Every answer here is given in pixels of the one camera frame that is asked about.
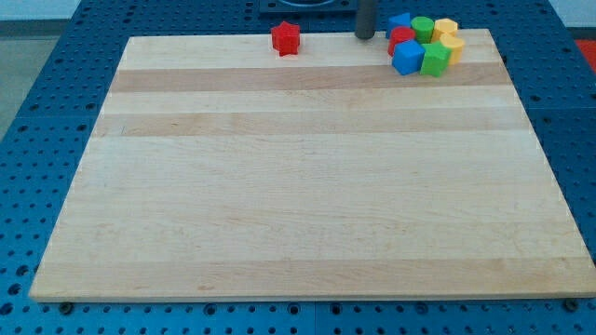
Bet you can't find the red star block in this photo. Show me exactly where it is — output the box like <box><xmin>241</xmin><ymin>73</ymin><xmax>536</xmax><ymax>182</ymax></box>
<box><xmin>270</xmin><ymin>21</ymin><xmax>301</xmax><ymax>57</ymax></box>

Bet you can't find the green star block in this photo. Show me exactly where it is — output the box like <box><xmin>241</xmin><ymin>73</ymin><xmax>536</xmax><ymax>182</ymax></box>
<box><xmin>420</xmin><ymin>42</ymin><xmax>452</xmax><ymax>77</ymax></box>

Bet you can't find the light wooden board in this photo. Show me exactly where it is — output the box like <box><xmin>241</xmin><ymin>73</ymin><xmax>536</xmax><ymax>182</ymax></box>
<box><xmin>30</xmin><ymin>29</ymin><xmax>595</xmax><ymax>302</ymax></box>

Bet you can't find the yellow round block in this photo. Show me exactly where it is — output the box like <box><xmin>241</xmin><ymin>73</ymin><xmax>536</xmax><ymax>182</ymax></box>
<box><xmin>440</xmin><ymin>33</ymin><xmax>466</xmax><ymax>65</ymax></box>

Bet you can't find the green circle block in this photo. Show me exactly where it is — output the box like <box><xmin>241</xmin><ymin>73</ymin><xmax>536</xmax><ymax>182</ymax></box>
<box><xmin>411</xmin><ymin>16</ymin><xmax>435</xmax><ymax>44</ymax></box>

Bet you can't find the blue cube block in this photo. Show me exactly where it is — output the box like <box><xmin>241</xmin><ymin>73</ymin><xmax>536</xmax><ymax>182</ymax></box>
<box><xmin>392</xmin><ymin>40</ymin><xmax>425</xmax><ymax>75</ymax></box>

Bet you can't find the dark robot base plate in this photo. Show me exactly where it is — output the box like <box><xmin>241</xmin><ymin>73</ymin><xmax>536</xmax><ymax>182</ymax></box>
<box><xmin>258</xmin><ymin>0</ymin><xmax>358</xmax><ymax>14</ymax></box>

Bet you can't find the yellow hexagon block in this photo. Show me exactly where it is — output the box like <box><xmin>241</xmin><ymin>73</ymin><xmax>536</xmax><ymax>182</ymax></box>
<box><xmin>431</xmin><ymin>18</ymin><xmax>458</xmax><ymax>43</ymax></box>

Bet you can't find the blue triangle block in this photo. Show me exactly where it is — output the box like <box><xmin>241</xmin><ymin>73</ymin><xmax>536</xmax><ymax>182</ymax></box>
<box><xmin>386</xmin><ymin>12</ymin><xmax>411</xmax><ymax>39</ymax></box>

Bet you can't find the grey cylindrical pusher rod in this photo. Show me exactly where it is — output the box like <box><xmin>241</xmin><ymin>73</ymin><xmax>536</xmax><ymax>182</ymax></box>
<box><xmin>354</xmin><ymin>0</ymin><xmax>377</xmax><ymax>40</ymax></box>

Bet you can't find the red round block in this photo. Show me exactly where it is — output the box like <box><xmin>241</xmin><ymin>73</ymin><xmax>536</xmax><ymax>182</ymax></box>
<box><xmin>387</xmin><ymin>26</ymin><xmax>415</xmax><ymax>57</ymax></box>

